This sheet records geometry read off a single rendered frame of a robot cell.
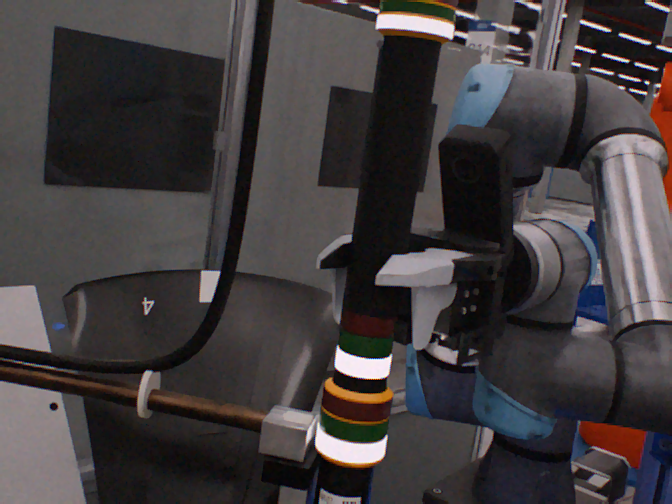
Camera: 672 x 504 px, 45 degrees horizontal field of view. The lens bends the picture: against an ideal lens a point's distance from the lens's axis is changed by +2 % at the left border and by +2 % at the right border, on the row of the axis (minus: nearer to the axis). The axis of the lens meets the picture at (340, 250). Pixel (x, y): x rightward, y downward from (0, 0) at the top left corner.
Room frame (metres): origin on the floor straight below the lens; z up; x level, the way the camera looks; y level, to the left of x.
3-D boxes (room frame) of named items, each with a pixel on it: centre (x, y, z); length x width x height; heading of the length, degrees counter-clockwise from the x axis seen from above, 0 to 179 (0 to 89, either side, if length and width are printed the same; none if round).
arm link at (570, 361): (0.71, -0.20, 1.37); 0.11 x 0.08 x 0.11; 88
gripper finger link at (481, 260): (0.51, -0.08, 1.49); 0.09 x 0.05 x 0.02; 155
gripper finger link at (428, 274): (0.47, -0.05, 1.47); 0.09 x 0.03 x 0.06; 155
